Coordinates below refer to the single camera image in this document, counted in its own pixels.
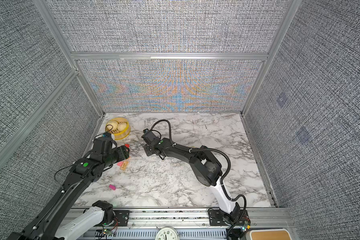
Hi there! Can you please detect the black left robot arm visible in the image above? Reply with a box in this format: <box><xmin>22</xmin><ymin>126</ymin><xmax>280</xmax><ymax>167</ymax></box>
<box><xmin>8</xmin><ymin>145</ymin><xmax>130</xmax><ymax>240</ymax></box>

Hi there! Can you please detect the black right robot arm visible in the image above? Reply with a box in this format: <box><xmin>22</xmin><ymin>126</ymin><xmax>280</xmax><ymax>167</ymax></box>
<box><xmin>142</xmin><ymin>137</ymin><xmax>243</xmax><ymax>225</ymax></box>

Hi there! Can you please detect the yellow rimmed bamboo steamer basket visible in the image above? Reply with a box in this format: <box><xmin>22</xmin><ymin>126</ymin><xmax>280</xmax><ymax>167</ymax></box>
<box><xmin>105</xmin><ymin>118</ymin><xmax>131</xmax><ymax>140</ymax></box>

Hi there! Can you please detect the right steamed bun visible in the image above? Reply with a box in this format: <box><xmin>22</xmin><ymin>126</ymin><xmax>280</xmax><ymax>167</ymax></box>
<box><xmin>117</xmin><ymin>122</ymin><xmax>128</xmax><ymax>132</ymax></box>

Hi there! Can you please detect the steamed bun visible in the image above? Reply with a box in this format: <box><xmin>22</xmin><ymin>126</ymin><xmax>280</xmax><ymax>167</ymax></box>
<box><xmin>117</xmin><ymin>122</ymin><xmax>128</xmax><ymax>132</ymax></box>
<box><xmin>106</xmin><ymin>120</ymin><xmax>119</xmax><ymax>132</ymax></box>

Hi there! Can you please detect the left steamed bun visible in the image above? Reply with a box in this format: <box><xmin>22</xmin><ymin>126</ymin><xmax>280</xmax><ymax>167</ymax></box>
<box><xmin>106</xmin><ymin>120</ymin><xmax>119</xmax><ymax>132</ymax></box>

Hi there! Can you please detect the white analog clock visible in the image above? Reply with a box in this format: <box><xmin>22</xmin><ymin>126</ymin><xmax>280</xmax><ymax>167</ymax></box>
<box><xmin>155</xmin><ymin>227</ymin><xmax>180</xmax><ymax>240</ymax></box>

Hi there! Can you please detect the wood topped white box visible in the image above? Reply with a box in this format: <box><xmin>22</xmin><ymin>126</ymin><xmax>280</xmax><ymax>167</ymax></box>
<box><xmin>246</xmin><ymin>229</ymin><xmax>292</xmax><ymax>240</ymax></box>

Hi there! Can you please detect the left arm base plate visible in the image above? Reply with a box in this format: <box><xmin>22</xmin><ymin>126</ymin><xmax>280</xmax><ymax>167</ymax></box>
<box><xmin>107</xmin><ymin>210</ymin><xmax>130</xmax><ymax>227</ymax></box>

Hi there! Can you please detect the thin black left cable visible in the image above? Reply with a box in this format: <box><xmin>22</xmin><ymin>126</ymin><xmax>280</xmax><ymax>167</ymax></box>
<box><xmin>53</xmin><ymin>163</ymin><xmax>79</xmax><ymax>184</ymax></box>

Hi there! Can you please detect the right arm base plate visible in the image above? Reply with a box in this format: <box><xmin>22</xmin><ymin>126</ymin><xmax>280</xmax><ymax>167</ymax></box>
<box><xmin>207</xmin><ymin>208</ymin><xmax>251</xmax><ymax>227</ymax></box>

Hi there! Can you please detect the black corrugated cable conduit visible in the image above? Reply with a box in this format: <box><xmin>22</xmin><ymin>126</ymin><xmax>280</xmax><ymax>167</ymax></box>
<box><xmin>149</xmin><ymin>119</ymin><xmax>247</xmax><ymax>238</ymax></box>

